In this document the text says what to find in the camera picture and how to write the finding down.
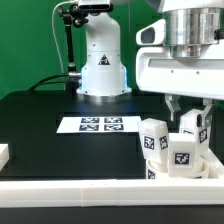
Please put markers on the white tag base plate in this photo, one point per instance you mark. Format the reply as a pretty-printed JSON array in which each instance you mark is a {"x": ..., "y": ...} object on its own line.
[{"x": 108, "y": 124}]

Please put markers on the black camera on mount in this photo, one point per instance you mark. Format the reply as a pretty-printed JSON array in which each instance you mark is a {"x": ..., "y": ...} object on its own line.
[{"x": 95, "y": 6}]

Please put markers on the white U-shaped obstacle fence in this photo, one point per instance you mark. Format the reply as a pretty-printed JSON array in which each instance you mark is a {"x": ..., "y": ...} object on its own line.
[{"x": 85, "y": 193}]

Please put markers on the white round stool seat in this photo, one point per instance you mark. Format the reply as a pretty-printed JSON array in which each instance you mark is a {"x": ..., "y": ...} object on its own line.
[{"x": 158, "y": 171}]

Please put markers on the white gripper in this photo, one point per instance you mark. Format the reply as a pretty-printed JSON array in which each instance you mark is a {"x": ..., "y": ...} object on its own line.
[{"x": 178, "y": 58}]

